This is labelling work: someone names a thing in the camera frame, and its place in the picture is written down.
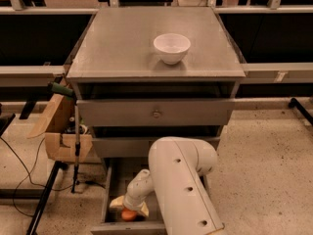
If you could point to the orange fruit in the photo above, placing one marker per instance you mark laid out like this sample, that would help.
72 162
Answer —
128 215

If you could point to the grey wooden drawer cabinet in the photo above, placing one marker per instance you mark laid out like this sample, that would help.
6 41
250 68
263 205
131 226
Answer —
118 60

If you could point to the green handled grabber stick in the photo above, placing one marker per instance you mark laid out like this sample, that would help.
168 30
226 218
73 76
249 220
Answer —
75 131

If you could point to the white ceramic bowl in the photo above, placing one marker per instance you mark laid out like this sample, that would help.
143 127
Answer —
172 47

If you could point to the grey top drawer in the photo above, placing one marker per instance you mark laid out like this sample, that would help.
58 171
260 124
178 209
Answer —
156 112

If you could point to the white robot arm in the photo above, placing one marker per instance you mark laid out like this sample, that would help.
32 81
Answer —
176 166

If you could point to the black tripod leg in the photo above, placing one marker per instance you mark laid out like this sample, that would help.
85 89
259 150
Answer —
43 199

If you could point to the grey open bottom drawer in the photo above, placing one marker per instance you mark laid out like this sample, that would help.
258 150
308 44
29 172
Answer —
119 174

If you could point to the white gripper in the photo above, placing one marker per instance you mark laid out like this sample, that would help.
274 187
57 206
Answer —
131 201

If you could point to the grey middle drawer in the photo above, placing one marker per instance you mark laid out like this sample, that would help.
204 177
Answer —
123 147

